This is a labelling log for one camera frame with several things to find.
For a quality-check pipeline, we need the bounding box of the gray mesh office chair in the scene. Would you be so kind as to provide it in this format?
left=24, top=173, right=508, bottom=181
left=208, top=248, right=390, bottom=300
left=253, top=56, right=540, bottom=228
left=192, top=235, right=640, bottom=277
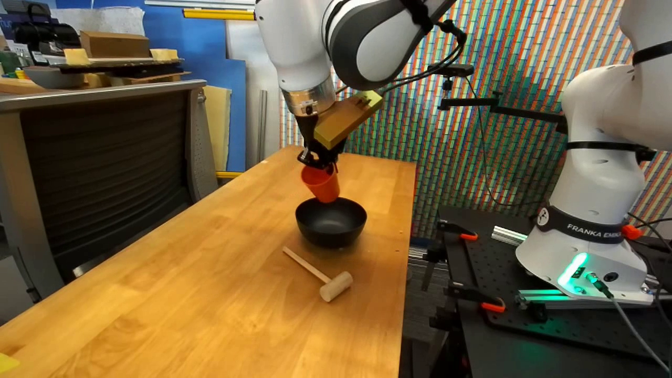
left=0, top=77, right=220, bottom=300

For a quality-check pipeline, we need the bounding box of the orange plastic cup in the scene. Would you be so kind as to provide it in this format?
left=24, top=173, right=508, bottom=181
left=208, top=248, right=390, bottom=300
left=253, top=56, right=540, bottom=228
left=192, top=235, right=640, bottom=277
left=301, top=163, right=342, bottom=206

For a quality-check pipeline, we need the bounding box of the small wooden mallet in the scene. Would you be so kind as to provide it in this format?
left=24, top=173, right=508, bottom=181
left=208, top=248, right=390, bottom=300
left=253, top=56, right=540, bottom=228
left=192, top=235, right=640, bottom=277
left=281, top=244, right=356, bottom=305

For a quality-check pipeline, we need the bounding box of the brown wooden box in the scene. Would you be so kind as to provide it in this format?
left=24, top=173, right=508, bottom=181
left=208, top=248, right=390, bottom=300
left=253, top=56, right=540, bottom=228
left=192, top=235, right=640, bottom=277
left=79, top=28, right=153, bottom=61

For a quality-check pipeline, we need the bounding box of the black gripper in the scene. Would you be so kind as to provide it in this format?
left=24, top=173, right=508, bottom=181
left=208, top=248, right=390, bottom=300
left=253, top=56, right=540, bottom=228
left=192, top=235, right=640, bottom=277
left=292, top=103, right=346, bottom=175

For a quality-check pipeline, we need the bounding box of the blue board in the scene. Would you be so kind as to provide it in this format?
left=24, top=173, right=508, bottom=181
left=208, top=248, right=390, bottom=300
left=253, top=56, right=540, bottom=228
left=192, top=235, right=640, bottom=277
left=143, top=3, right=253, bottom=173

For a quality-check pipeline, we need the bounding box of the black bar clamp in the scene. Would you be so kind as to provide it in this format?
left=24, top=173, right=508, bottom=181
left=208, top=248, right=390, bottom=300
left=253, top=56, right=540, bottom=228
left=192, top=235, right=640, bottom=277
left=408, top=236, right=451, bottom=293

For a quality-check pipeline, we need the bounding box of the pale yellow foam board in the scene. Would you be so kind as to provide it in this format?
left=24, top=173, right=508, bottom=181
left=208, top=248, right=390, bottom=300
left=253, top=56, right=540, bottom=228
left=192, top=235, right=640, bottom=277
left=61, top=46, right=183, bottom=66

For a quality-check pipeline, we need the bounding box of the black breadboard robot table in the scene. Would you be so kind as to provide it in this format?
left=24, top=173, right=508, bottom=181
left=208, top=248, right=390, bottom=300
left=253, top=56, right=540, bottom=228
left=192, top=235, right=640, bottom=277
left=427, top=204, right=672, bottom=378

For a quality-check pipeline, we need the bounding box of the black bowl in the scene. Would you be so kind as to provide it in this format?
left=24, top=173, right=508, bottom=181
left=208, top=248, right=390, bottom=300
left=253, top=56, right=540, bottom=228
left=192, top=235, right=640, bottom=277
left=295, top=194, right=369, bottom=250

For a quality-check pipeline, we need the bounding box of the gray cable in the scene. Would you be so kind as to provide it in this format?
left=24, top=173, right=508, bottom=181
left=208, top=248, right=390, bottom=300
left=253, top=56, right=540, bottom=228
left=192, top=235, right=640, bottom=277
left=592, top=272, right=672, bottom=374

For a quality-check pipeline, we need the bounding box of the perforated partition panel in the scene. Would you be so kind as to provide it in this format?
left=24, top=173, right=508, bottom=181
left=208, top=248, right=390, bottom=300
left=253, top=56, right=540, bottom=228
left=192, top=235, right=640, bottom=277
left=280, top=0, right=672, bottom=244

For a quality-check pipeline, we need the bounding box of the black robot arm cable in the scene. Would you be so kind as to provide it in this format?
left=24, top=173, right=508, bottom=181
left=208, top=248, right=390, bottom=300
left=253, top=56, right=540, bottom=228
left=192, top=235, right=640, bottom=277
left=334, top=18, right=470, bottom=96

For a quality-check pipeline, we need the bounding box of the aluminium rail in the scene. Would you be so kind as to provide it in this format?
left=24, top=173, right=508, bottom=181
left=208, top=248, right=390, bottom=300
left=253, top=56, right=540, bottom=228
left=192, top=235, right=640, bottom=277
left=516, top=286, right=672, bottom=311

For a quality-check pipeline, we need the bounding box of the black camera on stand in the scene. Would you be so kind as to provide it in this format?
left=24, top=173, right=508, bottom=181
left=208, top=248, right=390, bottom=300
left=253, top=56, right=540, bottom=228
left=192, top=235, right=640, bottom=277
left=427, top=61, right=572, bottom=135

